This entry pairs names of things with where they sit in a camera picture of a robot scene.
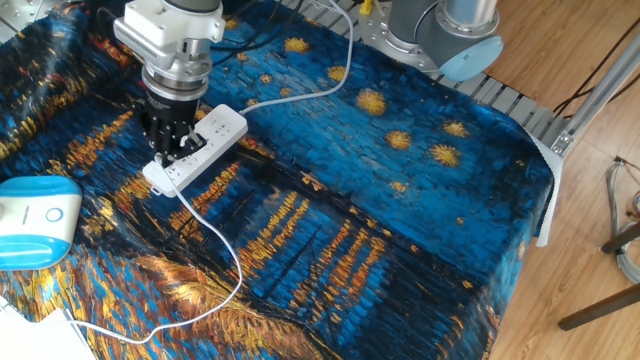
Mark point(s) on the silver wrist flange adapter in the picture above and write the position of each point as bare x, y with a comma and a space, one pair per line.
175, 75

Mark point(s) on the white power strip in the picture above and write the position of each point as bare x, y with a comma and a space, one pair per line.
225, 130

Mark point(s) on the dark wooden furniture leg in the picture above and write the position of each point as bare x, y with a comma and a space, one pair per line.
620, 240
600, 307

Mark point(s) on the starry night painting tablecloth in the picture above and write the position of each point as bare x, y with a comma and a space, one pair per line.
400, 225

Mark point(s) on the blue and white desk lamp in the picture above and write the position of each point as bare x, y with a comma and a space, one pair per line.
30, 220

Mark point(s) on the yellow connector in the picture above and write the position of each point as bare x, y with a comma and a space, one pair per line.
366, 6

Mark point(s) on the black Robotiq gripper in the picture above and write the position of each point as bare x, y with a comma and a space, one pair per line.
167, 117

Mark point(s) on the white paper sheets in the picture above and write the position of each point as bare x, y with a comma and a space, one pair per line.
35, 340

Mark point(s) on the silver robot mounting plate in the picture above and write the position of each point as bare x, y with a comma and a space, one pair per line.
380, 35

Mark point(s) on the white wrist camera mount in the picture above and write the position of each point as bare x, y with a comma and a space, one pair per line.
170, 25

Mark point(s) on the white table corner bracket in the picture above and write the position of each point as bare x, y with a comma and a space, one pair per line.
550, 200

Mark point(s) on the aluminium frame beam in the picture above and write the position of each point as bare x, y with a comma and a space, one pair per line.
600, 87

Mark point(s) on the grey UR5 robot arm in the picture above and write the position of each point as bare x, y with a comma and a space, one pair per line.
465, 45

